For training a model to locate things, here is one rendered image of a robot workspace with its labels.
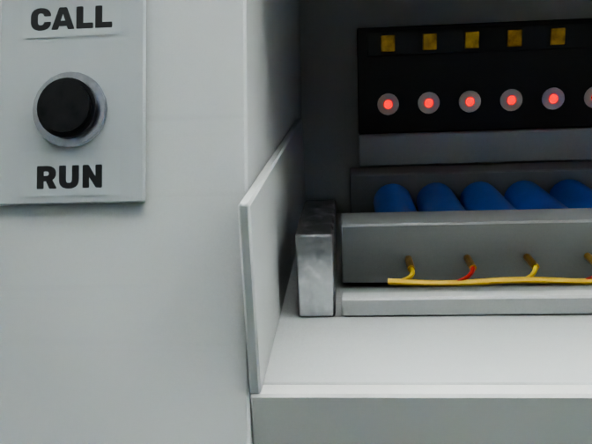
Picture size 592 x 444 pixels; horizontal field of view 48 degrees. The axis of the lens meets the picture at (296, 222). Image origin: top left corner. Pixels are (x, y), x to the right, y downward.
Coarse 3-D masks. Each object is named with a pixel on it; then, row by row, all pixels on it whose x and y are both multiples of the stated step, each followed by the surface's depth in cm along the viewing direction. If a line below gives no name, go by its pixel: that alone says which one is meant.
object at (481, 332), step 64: (384, 64) 34; (448, 64) 34; (512, 64) 33; (576, 64) 33; (384, 128) 35; (448, 128) 34; (512, 128) 34; (576, 128) 34; (256, 192) 17; (384, 192) 31; (448, 192) 30; (512, 192) 31; (576, 192) 29; (256, 256) 17; (320, 256) 21; (384, 256) 24; (448, 256) 24; (512, 256) 24; (576, 256) 23; (256, 320) 17; (320, 320) 22; (384, 320) 21; (448, 320) 21; (512, 320) 21; (576, 320) 21; (256, 384) 17; (320, 384) 18; (384, 384) 17; (448, 384) 17; (512, 384) 17; (576, 384) 17
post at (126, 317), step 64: (0, 0) 18; (192, 0) 18; (256, 0) 20; (192, 64) 18; (256, 64) 20; (192, 128) 18; (256, 128) 20; (192, 192) 18; (0, 256) 18; (64, 256) 18; (128, 256) 18; (192, 256) 18; (0, 320) 18; (64, 320) 18; (128, 320) 18; (192, 320) 17; (0, 384) 18; (64, 384) 18; (128, 384) 17; (192, 384) 17
